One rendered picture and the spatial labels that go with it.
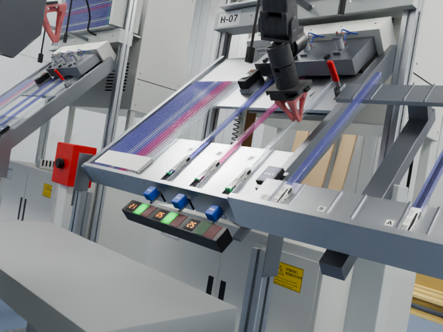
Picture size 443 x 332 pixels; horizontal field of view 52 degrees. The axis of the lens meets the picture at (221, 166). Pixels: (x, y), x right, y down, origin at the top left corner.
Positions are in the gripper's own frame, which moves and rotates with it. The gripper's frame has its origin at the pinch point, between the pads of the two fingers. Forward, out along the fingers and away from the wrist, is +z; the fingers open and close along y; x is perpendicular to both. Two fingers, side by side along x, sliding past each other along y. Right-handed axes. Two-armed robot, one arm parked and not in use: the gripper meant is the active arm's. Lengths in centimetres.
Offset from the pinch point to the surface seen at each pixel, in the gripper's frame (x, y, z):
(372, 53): -31.2, -6.5, -4.5
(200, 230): 40.0, 0.1, 5.7
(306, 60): -20.7, 7.8, -7.4
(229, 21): -44, 55, -16
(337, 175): -219, 146, 178
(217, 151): 15.7, 15.4, 2.2
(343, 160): -230, 143, 168
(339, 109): -4.2, -10.0, -0.7
